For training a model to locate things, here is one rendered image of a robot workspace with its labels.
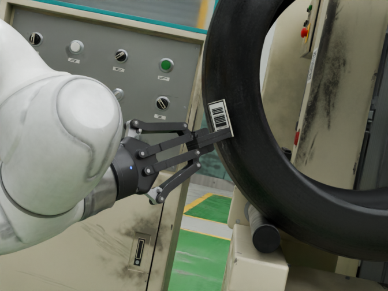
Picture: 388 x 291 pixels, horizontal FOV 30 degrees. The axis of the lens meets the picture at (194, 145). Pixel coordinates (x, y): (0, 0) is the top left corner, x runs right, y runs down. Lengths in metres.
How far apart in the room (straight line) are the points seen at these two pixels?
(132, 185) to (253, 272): 0.28
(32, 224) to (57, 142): 0.16
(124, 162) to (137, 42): 0.95
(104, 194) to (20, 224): 0.13
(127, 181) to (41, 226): 0.16
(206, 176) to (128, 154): 9.41
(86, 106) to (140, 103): 1.16
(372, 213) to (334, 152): 0.40
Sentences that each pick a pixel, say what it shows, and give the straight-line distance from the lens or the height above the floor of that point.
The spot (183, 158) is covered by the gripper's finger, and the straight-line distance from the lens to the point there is 1.06.
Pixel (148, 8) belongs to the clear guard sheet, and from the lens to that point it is 1.89.
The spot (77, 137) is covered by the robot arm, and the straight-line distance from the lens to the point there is 0.73.
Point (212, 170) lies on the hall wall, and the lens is 10.40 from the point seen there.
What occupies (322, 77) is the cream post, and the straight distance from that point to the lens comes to 1.53.
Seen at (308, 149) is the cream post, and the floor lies 1.04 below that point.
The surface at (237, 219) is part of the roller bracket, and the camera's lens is 1.50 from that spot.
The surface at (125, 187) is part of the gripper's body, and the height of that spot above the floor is 0.96.
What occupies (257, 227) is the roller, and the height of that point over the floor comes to 0.91.
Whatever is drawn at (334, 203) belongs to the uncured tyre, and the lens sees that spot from 1.14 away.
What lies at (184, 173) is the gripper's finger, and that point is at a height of 0.99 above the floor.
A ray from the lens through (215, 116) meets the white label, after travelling 1.15.
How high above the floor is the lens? 1.08
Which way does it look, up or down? 3 degrees down
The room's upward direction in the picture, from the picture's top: 11 degrees clockwise
